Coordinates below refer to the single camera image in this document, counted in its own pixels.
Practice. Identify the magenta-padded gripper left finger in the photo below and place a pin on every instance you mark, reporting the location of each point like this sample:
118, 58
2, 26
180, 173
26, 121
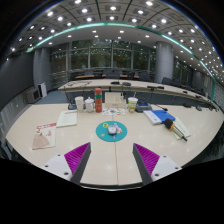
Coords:
75, 160

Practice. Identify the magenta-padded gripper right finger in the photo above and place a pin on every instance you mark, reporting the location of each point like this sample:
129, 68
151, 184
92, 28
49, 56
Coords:
150, 161

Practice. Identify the silver grey computer mouse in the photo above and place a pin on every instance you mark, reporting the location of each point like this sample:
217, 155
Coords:
112, 129

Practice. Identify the round teal printed mouse pad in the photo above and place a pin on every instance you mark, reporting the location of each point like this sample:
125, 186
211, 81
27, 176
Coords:
101, 133

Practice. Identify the red and white leaflet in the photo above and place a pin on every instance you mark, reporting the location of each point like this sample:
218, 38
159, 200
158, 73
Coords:
44, 136

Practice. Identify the handheld microphone with black foam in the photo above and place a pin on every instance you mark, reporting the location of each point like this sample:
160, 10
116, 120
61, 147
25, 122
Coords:
168, 124

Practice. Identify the cream printed card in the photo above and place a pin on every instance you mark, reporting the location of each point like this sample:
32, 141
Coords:
66, 119

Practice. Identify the pale cream booklet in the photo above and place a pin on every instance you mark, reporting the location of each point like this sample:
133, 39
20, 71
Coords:
184, 128

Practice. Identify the blue and white book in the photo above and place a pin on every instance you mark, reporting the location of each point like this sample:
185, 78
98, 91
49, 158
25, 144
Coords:
163, 115

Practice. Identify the white paper cup stack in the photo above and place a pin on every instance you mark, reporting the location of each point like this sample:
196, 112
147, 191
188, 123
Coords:
79, 104

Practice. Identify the white lidded ceramic mug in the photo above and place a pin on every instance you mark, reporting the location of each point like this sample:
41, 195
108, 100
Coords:
89, 105

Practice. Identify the printed paper cup with straw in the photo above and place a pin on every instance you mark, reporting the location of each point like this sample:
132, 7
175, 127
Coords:
132, 105

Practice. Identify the red bottle with green band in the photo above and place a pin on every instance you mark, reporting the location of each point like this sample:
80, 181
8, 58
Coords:
98, 103

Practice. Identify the colourful sticker sheet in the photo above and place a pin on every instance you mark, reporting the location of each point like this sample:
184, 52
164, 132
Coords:
113, 111

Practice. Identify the white cardboard box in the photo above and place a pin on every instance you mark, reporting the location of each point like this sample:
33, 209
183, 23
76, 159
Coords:
115, 101

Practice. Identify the white boxy appliance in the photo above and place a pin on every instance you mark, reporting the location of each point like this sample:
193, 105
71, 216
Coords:
33, 95

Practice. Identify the dark conference chairs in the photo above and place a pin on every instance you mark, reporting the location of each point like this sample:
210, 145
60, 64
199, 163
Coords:
166, 80

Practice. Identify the ceiling spot lights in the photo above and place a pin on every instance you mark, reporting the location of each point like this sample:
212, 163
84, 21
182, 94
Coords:
111, 18

